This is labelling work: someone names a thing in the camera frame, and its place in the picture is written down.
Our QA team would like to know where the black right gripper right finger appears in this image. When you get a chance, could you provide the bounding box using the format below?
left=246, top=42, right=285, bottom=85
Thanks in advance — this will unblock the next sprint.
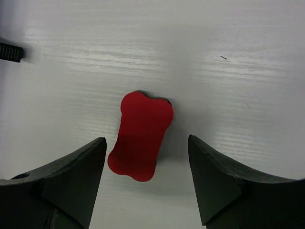
left=188, top=135, right=305, bottom=229

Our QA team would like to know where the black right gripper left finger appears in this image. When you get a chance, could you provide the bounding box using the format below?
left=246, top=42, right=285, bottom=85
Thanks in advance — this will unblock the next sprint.
left=0, top=137, right=106, bottom=229

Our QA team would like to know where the black whiteboard eraser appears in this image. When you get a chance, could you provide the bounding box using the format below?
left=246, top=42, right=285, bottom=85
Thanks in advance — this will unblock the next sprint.
left=107, top=90, right=174, bottom=182

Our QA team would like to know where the metal wire whiteboard stand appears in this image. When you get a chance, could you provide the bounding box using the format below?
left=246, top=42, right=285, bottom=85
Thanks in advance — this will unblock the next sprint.
left=0, top=42, right=24, bottom=62

